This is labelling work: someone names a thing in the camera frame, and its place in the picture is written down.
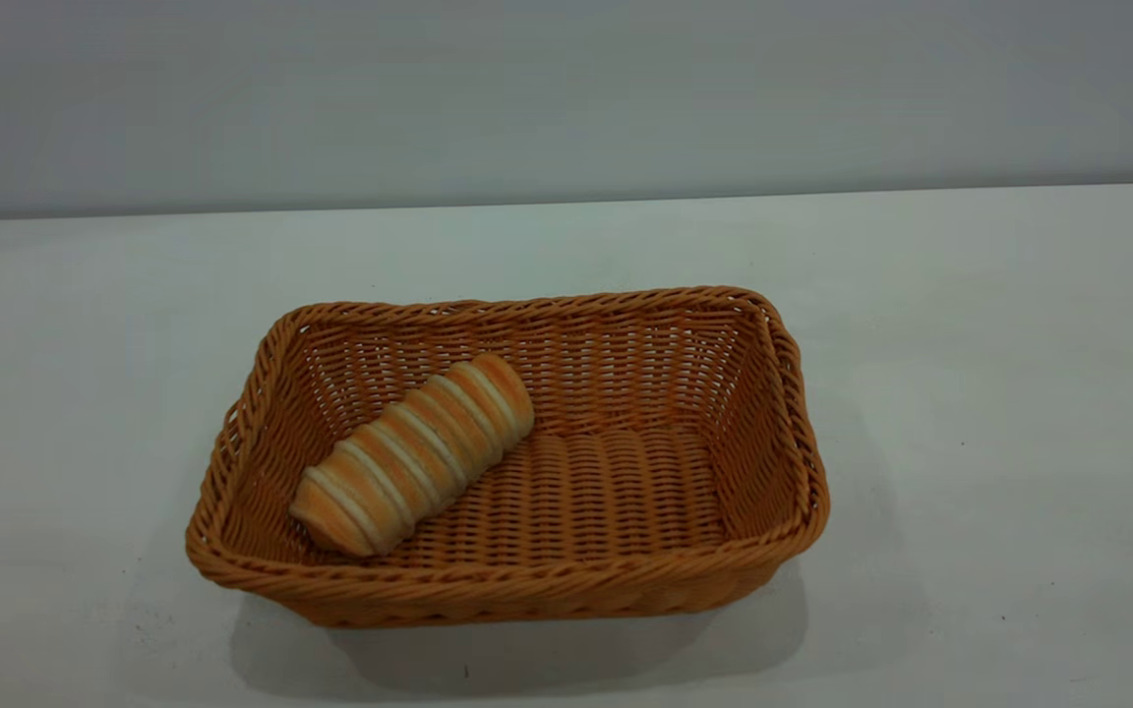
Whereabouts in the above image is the striped spiral bread roll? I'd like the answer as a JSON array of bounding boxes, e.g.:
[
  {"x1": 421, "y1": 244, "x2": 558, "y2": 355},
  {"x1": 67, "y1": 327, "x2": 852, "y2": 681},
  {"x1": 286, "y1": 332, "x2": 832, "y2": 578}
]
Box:
[{"x1": 288, "y1": 352, "x2": 536, "y2": 559}]

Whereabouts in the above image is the orange woven wicker basket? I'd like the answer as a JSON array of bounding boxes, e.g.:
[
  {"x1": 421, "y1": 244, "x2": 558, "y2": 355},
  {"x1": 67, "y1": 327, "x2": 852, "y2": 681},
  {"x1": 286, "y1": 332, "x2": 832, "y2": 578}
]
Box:
[{"x1": 185, "y1": 286, "x2": 831, "y2": 629}]

